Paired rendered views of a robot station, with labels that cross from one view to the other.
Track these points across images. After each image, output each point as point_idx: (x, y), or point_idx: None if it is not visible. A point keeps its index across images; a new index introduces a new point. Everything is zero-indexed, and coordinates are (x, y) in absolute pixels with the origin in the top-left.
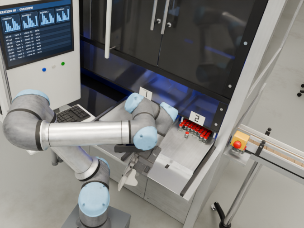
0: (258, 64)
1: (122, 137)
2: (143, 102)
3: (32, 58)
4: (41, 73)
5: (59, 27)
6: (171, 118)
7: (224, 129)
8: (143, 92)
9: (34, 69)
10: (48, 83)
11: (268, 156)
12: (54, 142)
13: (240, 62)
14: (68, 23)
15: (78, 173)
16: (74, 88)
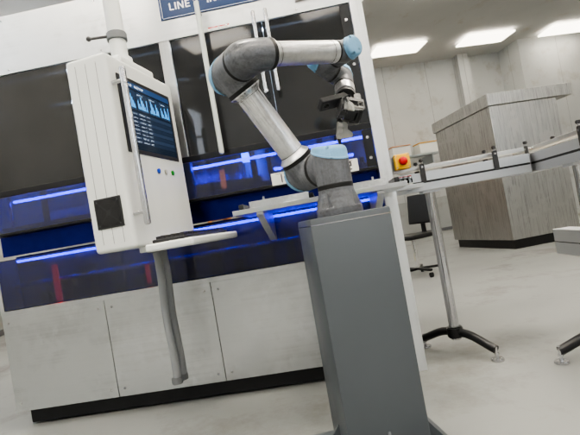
0: (374, 73)
1: (335, 44)
2: None
3: (148, 148)
4: (156, 174)
5: (163, 124)
6: (350, 71)
7: (381, 156)
8: (276, 179)
9: (150, 166)
10: (164, 193)
11: (434, 173)
12: (286, 47)
13: (359, 82)
14: (169, 125)
15: (293, 152)
16: (187, 217)
